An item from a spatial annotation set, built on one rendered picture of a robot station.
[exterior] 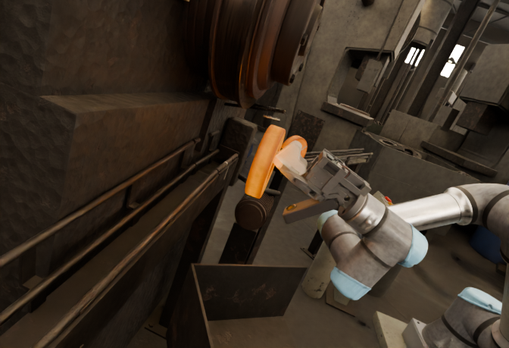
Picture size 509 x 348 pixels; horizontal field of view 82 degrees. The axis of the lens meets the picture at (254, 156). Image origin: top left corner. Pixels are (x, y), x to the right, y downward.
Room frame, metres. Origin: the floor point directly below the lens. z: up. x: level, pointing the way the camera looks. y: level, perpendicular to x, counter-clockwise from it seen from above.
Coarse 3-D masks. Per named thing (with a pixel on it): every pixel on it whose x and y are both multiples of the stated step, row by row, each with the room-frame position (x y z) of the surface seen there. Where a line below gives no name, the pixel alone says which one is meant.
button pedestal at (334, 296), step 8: (376, 192) 1.51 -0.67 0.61; (384, 200) 1.38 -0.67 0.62; (328, 288) 1.43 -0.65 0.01; (336, 288) 1.40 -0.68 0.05; (328, 296) 1.36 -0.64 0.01; (336, 296) 1.34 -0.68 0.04; (344, 296) 1.34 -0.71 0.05; (328, 304) 1.30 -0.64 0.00; (336, 304) 1.32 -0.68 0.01; (344, 304) 1.34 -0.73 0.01; (352, 304) 1.37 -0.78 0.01; (352, 312) 1.30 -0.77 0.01
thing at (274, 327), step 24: (192, 264) 0.34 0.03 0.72; (216, 264) 0.36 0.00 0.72; (192, 288) 0.31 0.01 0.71; (216, 288) 0.36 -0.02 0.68; (240, 288) 0.38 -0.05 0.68; (264, 288) 0.40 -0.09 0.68; (288, 288) 0.43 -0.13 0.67; (192, 312) 0.29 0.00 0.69; (216, 312) 0.37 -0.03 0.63; (240, 312) 0.39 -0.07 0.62; (264, 312) 0.41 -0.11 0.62; (168, 336) 0.33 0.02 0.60; (192, 336) 0.27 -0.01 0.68; (216, 336) 0.35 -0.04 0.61; (240, 336) 0.37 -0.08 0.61; (264, 336) 0.38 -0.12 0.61; (288, 336) 0.40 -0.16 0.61
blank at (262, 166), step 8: (272, 128) 0.56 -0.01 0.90; (280, 128) 0.58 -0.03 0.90; (264, 136) 0.54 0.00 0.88; (272, 136) 0.54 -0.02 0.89; (280, 136) 0.55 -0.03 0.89; (264, 144) 0.53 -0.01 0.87; (272, 144) 0.53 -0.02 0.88; (280, 144) 0.59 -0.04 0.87; (256, 152) 0.52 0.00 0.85; (264, 152) 0.52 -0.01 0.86; (272, 152) 0.52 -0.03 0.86; (256, 160) 0.51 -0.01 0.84; (264, 160) 0.51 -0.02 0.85; (272, 160) 0.51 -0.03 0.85; (256, 168) 0.51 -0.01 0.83; (264, 168) 0.51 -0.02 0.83; (272, 168) 0.61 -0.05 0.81; (248, 176) 0.51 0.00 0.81; (256, 176) 0.51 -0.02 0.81; (264, 176) 0.51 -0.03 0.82; (248, 184) 0.52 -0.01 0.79; (256, 184) 0.51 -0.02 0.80; (264, 184) 0.54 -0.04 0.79; (248, 192) 0.53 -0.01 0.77; (256, 192) 0.52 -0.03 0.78
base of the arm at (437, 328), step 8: (440, 320) 0.84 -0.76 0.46; (424, 328) 0.85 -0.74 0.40; (432, 328) 0.83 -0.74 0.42; (440, 328) 0.81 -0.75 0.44; (448, 328) 0.80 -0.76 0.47; (424, 336) 0.82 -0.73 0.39; (432, 336) 0.81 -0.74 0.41; (440, 336) 0.79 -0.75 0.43; (448, 336) 0.78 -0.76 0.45; (456, 336) 0.77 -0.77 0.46; (432, 344) 0.79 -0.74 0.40; (440, 344) 0.78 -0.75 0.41; (448, 344) 0.77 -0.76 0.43; (456, 344) 0.77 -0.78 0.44; (464, 344) 0.76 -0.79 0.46; (472, 344) 0.76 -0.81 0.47
